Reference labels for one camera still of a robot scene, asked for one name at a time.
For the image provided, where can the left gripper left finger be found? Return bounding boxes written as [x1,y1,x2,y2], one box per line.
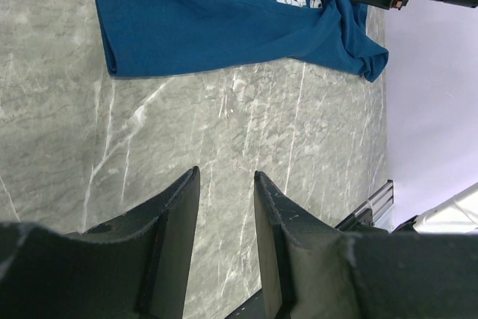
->
[1,167,200,318]

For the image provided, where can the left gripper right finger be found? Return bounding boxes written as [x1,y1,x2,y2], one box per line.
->
[254,172,477,318]

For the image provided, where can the blue printed t-shirt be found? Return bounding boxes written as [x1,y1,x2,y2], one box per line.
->
[95,0,389,81]

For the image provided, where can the aluminium frame rails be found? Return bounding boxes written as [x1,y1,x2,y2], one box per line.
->
[335,180,394,232]

